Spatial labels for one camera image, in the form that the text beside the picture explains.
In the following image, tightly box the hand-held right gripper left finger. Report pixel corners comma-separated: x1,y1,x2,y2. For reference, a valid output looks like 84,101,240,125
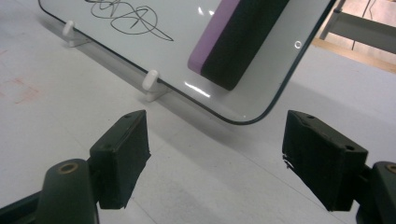
88,109,152,210

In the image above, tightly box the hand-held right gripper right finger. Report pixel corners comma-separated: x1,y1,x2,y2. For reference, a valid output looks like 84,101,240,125
281,109,370,213

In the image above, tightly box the white whiteboard with scribble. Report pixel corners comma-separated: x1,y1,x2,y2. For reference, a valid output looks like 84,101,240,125
37,0,338,126

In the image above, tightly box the purple and black eraser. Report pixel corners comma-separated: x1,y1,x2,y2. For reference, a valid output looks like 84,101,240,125
187,0,291,91

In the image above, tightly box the white plastic board stand foot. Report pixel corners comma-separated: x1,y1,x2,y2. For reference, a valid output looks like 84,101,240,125
141,69,171,103
61,20,92,49

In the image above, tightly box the grey metal table frame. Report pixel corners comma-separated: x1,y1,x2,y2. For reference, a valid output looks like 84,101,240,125
318,0,396,55

